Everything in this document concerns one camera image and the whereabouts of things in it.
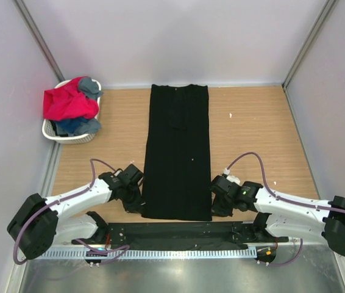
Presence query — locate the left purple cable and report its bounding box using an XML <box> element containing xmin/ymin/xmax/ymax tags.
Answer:
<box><xmin>13</xmin><ymin>157</ymin><xmax>130</xmax><ymax>266</ymax></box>

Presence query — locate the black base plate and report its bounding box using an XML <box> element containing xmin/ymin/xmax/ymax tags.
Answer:
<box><xmin>84</xmin><ymin>222</ymin><xmax>276</xmax><ymax>251</ymax></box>

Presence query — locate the grey blue t shirt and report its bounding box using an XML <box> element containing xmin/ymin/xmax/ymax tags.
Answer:
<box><xmin>77</xmin><ymin>77</ymin><xmax>102</xmax><ymax>101</ymax></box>

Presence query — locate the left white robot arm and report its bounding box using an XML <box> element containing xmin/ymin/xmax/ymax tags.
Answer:
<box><xmin>7</xmin><ymin>164</ymin><xmax>145</xmax><ymax>264</ymax></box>

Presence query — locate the white slotted cable duct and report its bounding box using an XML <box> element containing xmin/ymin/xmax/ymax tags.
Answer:
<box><xmin>37</xmin><ymin>247</ymin><xmax>257</xmax><ymax>260</ymax></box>

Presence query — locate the white laundry basket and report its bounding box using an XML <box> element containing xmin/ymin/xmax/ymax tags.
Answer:
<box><xmin>41</xmin><ymin>79</ymin><xmax>102</xmax><ymax>144</ymax></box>

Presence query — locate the red t shirt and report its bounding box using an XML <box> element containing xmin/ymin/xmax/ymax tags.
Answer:
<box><xmin>43</xmin><ymin>76</ymin><xmax>99</xmax><ymax>121</ymax></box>

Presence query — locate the purple cable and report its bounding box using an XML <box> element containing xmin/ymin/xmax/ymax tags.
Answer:
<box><xmin>224</xmin><ymin>152</ymin><xmax>345</xmax><ymax>269</ymax></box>
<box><xmin>13</xmin><ymin>157</ymin><xmax>130</xmax><ymax>266</ymax></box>

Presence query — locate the aluminium frame rail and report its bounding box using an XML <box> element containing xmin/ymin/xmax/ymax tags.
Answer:
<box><xmin>13</xmin><ymin>222</ymin><xmax>345</xmax><ymax>250</ymax></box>

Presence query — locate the dark blue t shirt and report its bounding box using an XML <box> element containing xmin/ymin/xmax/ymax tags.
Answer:
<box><xmin>54</xmin><ymin>117</ymin><xmax>101</xmax><ymax>137</ymax></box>

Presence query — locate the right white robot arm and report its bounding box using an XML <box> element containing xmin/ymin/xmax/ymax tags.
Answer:
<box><xmin>210</xmin><ymin>174</ymin><xmax>345</xmax><ymax>257</ymax></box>

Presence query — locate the black t shirt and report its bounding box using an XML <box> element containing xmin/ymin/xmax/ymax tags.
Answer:
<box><xmin>142</xmin><ymin>84</ymin><xmax>212</xmax><ymax>221</ymax></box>

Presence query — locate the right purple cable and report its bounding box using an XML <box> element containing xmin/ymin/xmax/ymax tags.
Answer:
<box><xmin>224</xmin><ymin>152</ymin><xmax>345</xmax><ymax>269</ymax></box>

